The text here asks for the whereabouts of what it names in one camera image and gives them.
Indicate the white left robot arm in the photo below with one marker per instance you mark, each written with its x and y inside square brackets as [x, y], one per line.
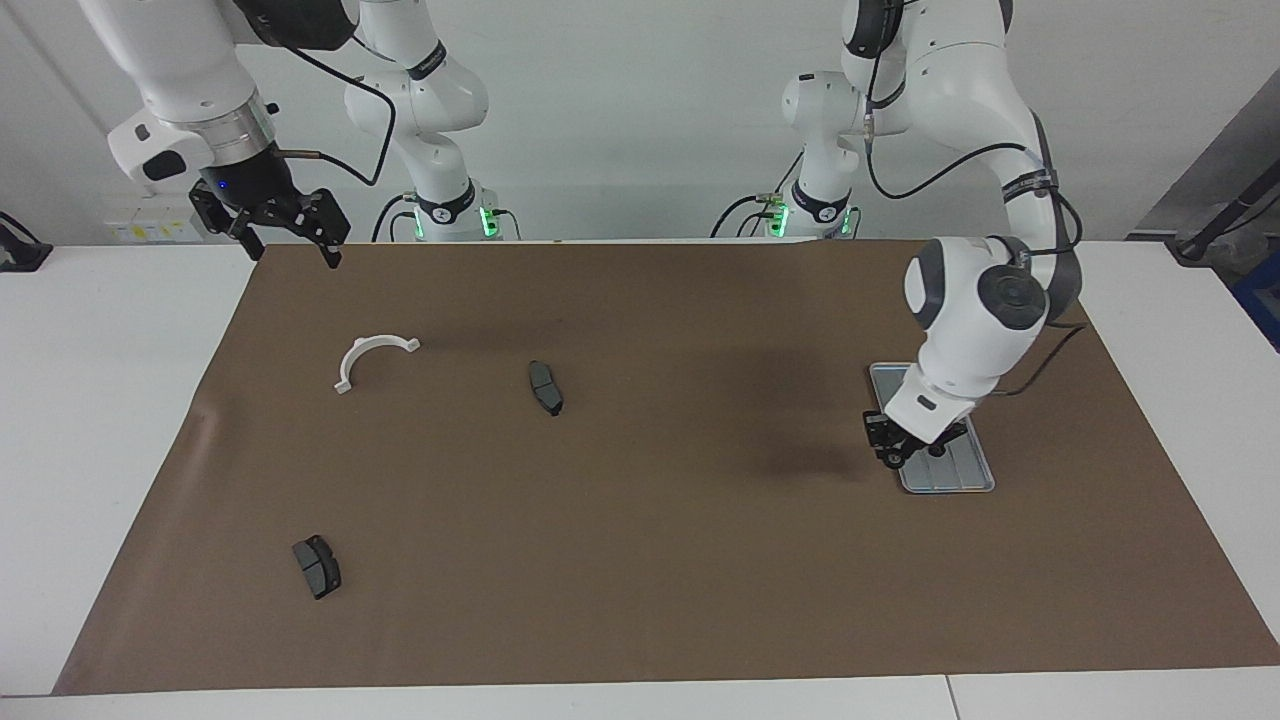
[980, 330]

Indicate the white wall socket box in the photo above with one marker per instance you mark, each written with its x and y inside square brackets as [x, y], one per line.
[150, 228]

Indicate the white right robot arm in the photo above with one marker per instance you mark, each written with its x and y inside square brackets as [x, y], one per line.
[180, 70]

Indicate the white semicircular plastic clamp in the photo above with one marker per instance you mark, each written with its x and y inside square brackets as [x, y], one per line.
[352, 357]

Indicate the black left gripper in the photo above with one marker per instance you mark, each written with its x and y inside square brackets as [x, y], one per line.
[900, 435]

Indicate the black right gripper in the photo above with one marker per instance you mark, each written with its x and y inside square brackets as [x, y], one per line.
[250, 195]

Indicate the black stand base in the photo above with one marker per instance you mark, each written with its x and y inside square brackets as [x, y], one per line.
[1205, 240]

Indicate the dark grey brake pad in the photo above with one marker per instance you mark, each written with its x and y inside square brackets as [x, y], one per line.
[318, 568]
[545, 388]

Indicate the silver metal tray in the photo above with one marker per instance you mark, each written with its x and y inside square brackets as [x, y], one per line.
[965, 475]

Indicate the black table clamp mount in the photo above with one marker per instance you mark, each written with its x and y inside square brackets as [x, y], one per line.
[20, 255]

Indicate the blue crate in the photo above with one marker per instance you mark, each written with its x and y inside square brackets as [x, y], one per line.
[1262, 300]

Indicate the brown paper table mat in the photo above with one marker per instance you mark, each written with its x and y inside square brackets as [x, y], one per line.
[650, 560]

